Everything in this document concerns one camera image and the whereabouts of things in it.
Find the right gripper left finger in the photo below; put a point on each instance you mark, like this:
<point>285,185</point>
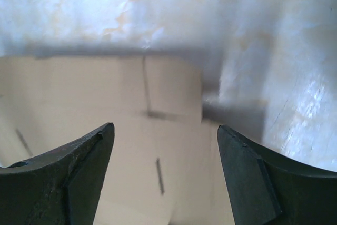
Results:
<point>61,186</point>

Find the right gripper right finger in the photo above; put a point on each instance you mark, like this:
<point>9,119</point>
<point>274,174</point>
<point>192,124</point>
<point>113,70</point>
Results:
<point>266,187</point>

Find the brown cardboard box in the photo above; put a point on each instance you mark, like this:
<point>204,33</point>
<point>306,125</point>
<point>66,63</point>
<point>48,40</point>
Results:
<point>163,170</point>

